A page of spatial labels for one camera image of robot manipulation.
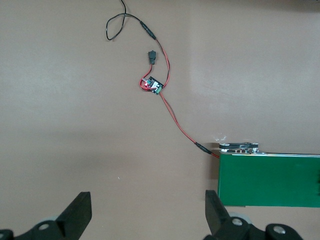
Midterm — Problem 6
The green conveyor belt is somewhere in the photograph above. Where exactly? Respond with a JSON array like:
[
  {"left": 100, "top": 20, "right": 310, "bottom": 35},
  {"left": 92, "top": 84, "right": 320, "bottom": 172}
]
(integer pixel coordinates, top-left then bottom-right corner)
[{"left": 216, "top": 141, "right": 320, "bottom": 209}]

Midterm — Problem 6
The small green circuit board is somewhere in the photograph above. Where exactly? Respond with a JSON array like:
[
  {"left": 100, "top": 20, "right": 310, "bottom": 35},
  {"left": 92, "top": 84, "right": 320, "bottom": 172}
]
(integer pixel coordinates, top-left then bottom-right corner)
[{"left": 142, "top": 76, "right": 166, "bottom": 96}]

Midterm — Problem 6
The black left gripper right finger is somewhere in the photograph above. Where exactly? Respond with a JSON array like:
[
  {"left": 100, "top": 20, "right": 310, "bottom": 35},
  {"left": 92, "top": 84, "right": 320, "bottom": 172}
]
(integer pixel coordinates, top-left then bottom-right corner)
[{"left": 204, "top": 189, "right": 253, "bottom": 240}]

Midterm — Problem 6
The small black connector plug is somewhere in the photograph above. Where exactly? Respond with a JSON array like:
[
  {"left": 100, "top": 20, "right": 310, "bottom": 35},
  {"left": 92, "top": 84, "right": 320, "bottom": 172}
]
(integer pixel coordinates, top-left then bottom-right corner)
[{"left": 147, "top": 50, "right": 158, "bottom": 66}]

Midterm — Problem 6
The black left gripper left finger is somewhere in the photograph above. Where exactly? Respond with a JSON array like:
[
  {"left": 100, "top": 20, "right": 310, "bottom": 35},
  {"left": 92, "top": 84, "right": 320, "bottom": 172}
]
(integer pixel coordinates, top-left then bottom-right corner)
[{"left": 23, "top": 191, "right": 93, "bottom": 240}]

